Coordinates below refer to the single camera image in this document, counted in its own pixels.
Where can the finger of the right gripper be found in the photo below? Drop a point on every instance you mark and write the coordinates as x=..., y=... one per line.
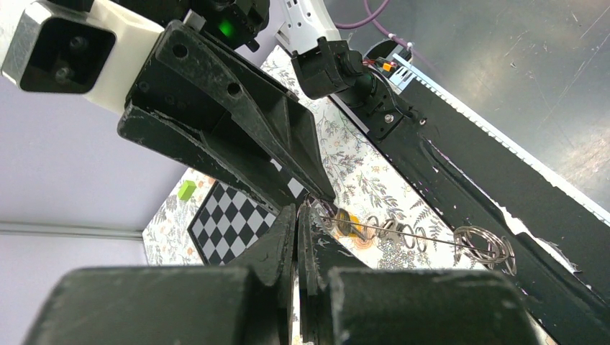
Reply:
x=242, y=168
x=241, y=115

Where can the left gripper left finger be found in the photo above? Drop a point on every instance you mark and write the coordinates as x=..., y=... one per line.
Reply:
x=244, y=302

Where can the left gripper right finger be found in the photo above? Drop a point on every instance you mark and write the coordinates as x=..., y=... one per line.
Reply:
x=343, y=301

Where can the large silver keyring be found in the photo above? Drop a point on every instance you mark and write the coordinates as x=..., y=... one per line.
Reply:
x=474, y=242

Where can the yellow key tag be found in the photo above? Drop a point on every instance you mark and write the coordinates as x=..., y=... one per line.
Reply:
x=345, y=225

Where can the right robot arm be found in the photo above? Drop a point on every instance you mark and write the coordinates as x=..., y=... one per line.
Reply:
x=322, y=61

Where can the small green block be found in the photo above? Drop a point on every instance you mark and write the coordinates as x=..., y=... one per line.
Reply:
x=186, y=190

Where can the floral table mat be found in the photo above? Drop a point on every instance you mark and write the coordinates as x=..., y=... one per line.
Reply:
x=365, y=185

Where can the black white chessboard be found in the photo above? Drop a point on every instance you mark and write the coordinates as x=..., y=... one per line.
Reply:
x=226, y=224

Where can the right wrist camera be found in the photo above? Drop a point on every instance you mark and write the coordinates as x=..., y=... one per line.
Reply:
x=95, y=49

